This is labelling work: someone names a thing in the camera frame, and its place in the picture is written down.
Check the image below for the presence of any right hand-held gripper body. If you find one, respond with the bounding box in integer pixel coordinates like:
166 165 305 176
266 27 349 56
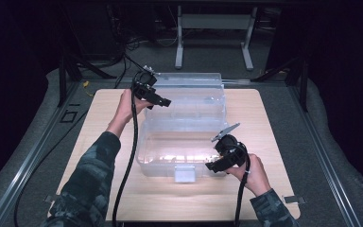
210 122 251 168

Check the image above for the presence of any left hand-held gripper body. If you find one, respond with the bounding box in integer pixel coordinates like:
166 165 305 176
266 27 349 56
132 65 159 102

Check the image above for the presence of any clear plastic storage box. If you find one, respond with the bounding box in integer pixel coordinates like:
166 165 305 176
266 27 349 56
134 72 229 183

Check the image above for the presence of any person's left hand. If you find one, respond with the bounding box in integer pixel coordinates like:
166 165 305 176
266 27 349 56
114 88 154 127

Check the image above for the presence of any person's right hand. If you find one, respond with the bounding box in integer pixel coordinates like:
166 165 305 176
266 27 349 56
226 153 272 197

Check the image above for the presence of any black metal stand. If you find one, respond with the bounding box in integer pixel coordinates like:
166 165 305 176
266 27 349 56
58 51 118 108
251 56 310 113

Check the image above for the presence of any metal table clamp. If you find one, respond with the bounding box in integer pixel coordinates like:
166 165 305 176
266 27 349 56
43 194 61 204
282 195 306 205

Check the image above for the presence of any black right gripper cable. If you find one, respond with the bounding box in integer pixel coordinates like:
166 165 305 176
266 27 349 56
233 154 252 227

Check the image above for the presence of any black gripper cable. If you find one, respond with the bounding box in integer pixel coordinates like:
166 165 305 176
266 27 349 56
111 71 140 227
233 154 252 227

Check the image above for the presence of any bundle of dark cables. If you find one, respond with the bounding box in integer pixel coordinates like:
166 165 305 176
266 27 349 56
106 6 179 90

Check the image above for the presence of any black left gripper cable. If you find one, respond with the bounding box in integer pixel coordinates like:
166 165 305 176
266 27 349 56
111 71 140 227

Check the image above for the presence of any grey metal table frame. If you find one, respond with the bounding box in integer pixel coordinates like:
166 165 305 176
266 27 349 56
174 5 259 71

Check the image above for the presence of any aluminium rail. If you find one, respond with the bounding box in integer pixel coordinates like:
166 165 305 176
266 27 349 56
286 84 363 227
0 80 80 227

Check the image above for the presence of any black floor cable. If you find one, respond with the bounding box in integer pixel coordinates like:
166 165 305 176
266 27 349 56
13 108 90 227

